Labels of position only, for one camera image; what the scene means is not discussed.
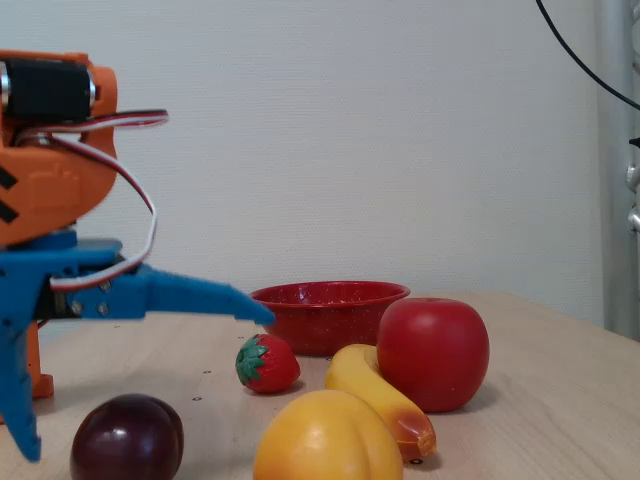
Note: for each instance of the yellow plastic banana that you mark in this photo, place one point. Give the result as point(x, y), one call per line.
point(370, 385)

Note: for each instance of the grey metal pole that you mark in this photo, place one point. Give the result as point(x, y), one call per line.
point(620, 210)

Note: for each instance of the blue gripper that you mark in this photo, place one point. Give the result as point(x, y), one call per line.
point(35, 270)

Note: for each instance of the yellow orange peach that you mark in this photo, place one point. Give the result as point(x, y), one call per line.
point(325, 440)

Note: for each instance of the dark purple plum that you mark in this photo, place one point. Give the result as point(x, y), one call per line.
point(125, 440)

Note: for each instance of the red speckled bowl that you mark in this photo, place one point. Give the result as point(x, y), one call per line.
point(325, 320)

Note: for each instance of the red plastic apple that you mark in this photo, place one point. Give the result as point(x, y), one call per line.
point(432, 355)

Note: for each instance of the red plastic strawberry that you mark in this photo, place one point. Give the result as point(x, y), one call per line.
point(272, 367)

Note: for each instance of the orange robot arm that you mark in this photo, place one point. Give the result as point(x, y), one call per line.
point(50, 190)

